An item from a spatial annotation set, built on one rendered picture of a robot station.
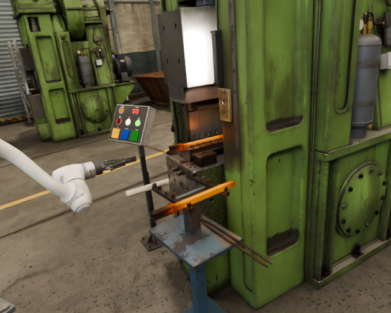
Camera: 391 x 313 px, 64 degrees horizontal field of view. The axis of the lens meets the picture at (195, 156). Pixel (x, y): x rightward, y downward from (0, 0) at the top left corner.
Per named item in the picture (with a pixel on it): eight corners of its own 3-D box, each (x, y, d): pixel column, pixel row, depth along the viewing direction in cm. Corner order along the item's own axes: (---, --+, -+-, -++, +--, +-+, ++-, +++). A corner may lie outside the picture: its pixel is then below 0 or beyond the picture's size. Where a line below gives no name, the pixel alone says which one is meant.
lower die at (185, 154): (190, 162, 190) (188, 148, 187) (175, 153, 206) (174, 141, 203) (244, 146, 208) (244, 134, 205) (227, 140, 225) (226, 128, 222)
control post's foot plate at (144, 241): (148, 252, 258) (146, 243, 255) (138, 240, 276) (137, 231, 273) (171, 243, 268) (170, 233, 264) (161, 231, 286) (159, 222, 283)
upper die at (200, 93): (184, 104, 177) (183, 87, 174) (169, 100, 194) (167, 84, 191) (243, 93, 196) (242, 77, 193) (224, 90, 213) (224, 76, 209)
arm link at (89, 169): (87, 182, 164) (98, 179, 167) (83, 166, 161) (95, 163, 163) (83, 176, 171) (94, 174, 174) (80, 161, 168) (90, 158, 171)
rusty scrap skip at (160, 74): (174, 111, 796) (170, 77, 767) (136, 104, 934) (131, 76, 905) (208, 102, 868) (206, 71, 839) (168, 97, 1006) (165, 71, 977)
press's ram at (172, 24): (195, 89, 163) (188, 4, 149) (164, 84, 195) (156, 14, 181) (257, 79, 182) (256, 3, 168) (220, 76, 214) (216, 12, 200)
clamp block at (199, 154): (200, 167, 180) (199, 157, 177) (193, 163, 187) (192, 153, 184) (217, 163, 185) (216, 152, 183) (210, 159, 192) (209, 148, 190)
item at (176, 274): (184, 316, 194) (184, 315, 194) (149, 265, 242) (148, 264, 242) (234, 289, 212) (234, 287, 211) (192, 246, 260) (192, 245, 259)
